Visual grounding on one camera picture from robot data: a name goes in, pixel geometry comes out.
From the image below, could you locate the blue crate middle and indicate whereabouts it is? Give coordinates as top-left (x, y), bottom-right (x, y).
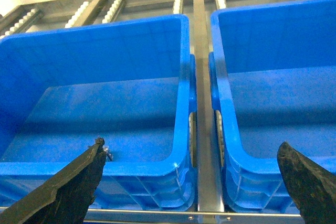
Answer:
top-left (1, 14), bottom-right (197, 211)

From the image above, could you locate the blue crate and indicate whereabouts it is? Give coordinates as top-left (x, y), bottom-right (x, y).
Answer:
top-left (209, 0), bottom-right (335, 214)
top-left (1, 14), bottom-right (197, 211)

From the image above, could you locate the steel shelf rack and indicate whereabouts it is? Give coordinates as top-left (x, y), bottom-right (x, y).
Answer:
top-left (1, 0), bottom-right (303, 223)

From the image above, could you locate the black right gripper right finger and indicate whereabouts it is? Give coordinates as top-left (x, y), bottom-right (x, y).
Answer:
top-left (277, 142), bottom-right (335, 223)

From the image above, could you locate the blue crate right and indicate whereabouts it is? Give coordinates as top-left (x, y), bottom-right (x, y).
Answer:
top-left (209, 0), bottom-right (335, 214)

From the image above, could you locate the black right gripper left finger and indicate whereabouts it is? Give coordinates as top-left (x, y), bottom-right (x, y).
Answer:
top-left (1, 137), bottom-right (107, 223)

